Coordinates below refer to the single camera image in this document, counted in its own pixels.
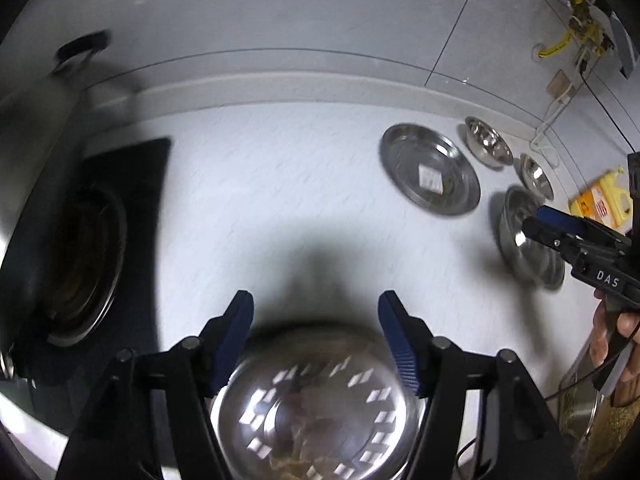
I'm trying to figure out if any person's right hand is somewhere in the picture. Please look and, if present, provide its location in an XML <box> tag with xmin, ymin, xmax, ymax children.
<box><xmin>590</xmin><ymin>305</ymin><xmax>640</xmax><ymax>381</ymax></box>

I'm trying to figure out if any large steel bowl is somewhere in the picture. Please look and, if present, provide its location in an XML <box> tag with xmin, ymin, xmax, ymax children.
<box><xmin>497</xmin><ymin>186</ymin><xmax>567</xmax><ymax>291</ymax></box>

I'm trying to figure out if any stove burner ring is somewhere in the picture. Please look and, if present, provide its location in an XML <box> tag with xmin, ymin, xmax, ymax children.
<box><xmin>40</xmin><ymin>185</ymin><xmax>130</xmax><ymax>347</ymax></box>

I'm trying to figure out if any yellow detergent bottle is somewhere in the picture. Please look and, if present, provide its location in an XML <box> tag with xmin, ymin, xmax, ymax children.
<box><xmin>568</xmin><ymin>167</ymin><xmax>632</xmax><ymax>233</ymax></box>

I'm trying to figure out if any small steel bowl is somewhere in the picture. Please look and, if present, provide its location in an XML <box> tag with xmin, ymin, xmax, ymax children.
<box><xmin>518</xmin><ymin>153</ymin><xmax>555</xmax><ymax>200</ymax></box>
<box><xmin>463</xmin><ymin>116</ymin><xmax>515</xmax><ymax>168</ymax></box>

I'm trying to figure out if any large plain steel plate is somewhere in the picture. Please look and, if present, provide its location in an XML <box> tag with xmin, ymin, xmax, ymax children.
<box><xmin>209</xmin><ymin>321</ymin><xmax>431</xmax><ymax>480</ymax></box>

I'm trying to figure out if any yellow gas pipe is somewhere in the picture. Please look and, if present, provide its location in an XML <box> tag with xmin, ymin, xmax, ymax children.
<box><xmin>537</xmin><ymin>0</ymin><xmax>617</xmax><ymax>59</ymax></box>

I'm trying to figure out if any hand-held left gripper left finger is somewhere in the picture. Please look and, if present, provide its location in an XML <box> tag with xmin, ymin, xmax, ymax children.
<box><xmin>55</xmin><ymin>290</ymin><xmax>255</xmax><ymax>480</ymax></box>

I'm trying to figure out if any steel plate with paper label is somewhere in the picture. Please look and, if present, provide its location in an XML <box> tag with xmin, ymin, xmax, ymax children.
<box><xmin>378</xmin><ymin>123</ymin><xmax>482</xmax><ymax>217</ymax></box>

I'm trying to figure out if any white power cable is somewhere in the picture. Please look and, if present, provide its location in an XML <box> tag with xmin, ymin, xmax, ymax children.
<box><xmin>530</xmin><ymin>82</ymin><xmax>578</xmax><ymax>153</ymax></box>

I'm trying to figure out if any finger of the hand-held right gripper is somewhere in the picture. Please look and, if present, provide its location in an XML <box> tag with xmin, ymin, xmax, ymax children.
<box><xmin>522</xmin><ymin>217</ymin><xmax>583</xmax><ymax>261</ymax></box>
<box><xmin>537</xmin><ymin>205</ymin><xmax>588</xmax><ymax>236</ymax></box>

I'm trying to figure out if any black gas stove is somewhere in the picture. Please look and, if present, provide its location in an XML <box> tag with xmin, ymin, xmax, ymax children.
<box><xmin>0</xmin><ymin>137</ymin><xmax>173</xmax><ymax>436</ymax></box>

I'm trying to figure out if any grey wall fixture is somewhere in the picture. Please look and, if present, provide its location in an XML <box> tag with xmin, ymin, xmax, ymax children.
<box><xmin>594</xmin><ymin>0</ymin><xmax>637</xmax><ymax>79</ymax></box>

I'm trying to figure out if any person's right forearm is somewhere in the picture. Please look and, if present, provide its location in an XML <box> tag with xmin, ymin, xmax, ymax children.
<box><xmin>585</xmin><ymin>350</ymin><xmax>640</xmax><ymax>480</ymax></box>

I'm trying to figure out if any large steel pot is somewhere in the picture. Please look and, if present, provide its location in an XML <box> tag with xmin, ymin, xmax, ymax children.
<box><xmin>0</xmin><ymin>30</ymin><xmax>117</xmax><ymax>266</ymax></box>

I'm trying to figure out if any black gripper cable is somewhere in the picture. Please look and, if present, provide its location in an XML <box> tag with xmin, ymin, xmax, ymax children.
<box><xmin>544</xmin><ymin>324</ymin><xmax>640</xmax><ymax>402</ymax></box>

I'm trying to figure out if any black wall cable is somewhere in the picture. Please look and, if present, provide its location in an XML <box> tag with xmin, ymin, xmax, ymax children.
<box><xmin>579</xmin><ymin>57</ymin><xmax>640</xmax><ymax>155</ymax></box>

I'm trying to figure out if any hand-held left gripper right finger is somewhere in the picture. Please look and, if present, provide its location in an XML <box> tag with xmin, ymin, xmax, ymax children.
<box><xmin>378</xmin><ymin>290</ymin><xmax>581</xmax><ymax>480</ymax></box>

